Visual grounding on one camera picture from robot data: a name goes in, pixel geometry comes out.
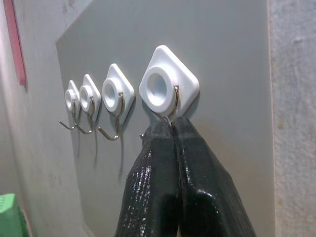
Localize white adhesive wall hook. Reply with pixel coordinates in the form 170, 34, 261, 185
74, 74, 102, 135
57, 79, 81, 130
96, 63, 136, 142
137, 44, 200, 139

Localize red wall strip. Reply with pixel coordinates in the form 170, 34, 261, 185
3, 0, 28, 86

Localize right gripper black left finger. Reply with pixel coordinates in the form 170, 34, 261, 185
113, 120, 183, 237

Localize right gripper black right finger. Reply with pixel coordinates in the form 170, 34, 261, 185
173, 117, 258, 237

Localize grey wall board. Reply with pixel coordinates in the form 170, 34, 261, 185
54, 0, 277, 237

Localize green plastic basket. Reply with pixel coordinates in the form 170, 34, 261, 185
0, 193, 29, 237

